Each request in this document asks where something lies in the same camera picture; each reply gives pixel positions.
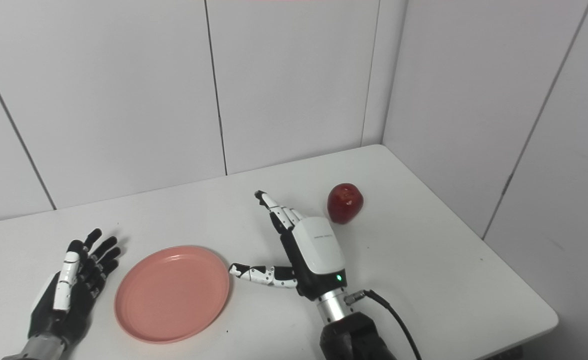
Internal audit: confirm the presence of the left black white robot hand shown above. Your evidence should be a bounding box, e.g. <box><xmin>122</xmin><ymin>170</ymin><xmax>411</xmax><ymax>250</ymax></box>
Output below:
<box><xmin>28</xmin><ymin>228</ymin><xmax>122</xmax><ymax>347</ymax></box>

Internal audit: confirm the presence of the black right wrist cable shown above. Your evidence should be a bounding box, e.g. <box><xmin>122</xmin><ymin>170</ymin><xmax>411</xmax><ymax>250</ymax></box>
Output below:
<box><xmin>344</xmin><ymin>289</ymin><xmax>423</xmax><ymax>360</ymax></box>

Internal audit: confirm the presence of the red apple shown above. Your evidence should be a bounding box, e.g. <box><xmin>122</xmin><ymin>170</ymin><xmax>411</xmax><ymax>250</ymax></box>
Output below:
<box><xmin>327</xmin><ymin>183</ymin><xmax>364</xmax><ymax>225</ymax></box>

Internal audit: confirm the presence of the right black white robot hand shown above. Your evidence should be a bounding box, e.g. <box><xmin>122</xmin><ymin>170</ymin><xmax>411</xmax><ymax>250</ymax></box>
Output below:
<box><xmin>228</xmin><ymin>190</ymin><xmax>348</xmax><ymax>302</ymax></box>

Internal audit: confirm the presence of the pink plastic plate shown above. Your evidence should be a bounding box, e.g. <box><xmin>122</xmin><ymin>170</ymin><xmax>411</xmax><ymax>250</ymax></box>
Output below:
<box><xmin>114</xmin><ymin>245</ymin><xmax>231</xmax><ymax>345</ymax></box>

